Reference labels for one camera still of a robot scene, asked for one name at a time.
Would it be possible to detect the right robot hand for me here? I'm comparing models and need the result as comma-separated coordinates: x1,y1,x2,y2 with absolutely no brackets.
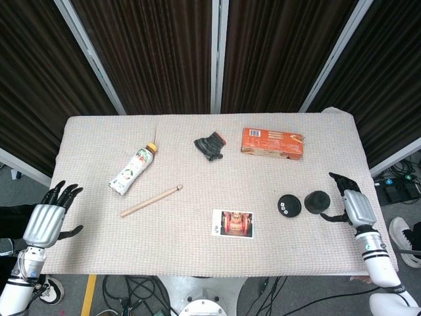
320,172,378,232

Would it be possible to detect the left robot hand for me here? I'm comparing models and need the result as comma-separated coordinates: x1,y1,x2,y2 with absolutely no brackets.
22,180,85,249

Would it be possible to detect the black dome-shaped object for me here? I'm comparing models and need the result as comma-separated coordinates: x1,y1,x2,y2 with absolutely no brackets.
303,190,331,215

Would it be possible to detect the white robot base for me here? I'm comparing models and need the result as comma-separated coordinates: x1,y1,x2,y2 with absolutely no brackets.
157,275,247,316

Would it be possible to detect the black round disc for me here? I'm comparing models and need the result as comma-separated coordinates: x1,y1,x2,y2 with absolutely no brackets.
277,194,303,219

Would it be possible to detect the black trouser leg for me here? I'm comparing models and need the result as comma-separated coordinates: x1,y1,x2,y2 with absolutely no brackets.
0,203,37,257

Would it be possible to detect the black pedal blue sticker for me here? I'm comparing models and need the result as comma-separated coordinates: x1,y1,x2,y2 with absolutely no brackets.
381,179,406,204

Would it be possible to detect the white black sneaker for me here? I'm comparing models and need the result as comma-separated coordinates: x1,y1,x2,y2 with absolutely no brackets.
389,217,421,269
38,275,66,305

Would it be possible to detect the black pedal green sticker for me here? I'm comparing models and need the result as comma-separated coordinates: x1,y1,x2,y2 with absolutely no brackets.
403,176,421,201

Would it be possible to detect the tea bottle yellow cap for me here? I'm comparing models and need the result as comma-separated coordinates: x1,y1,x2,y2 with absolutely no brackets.
109,142,159,196

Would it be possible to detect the orange snack box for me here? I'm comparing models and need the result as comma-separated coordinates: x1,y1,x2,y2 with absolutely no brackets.
240,127,305,162

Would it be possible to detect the wooden stick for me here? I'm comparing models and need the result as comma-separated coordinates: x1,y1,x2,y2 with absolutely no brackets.
120,184,184,218

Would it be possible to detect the red temple postcard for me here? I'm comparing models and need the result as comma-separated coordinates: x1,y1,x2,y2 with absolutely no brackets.
210,208,255,239

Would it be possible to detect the dark brown partition panel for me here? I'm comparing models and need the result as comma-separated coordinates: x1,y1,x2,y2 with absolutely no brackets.
0,0,119,178
70,0,214,115
220,0,359,115
309,0,421,169

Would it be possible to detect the beige waffle tablecloth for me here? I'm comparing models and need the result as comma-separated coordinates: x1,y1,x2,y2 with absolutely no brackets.
41,107,401,277

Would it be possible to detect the black glove orange cuff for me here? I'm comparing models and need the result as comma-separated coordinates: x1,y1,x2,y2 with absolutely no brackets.
193,130,227,163

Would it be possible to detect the grey partition base rail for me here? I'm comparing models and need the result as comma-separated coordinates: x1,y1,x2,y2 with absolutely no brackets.
370,136,421,178
0,147,52,187

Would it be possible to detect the black floor cable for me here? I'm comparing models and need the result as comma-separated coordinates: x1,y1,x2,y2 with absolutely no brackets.
239,276,297,316
102,275,172,316

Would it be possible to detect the grey partition post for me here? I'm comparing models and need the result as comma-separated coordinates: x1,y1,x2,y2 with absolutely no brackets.
54,0,128,115
299,0,374,113
210,0,230,115

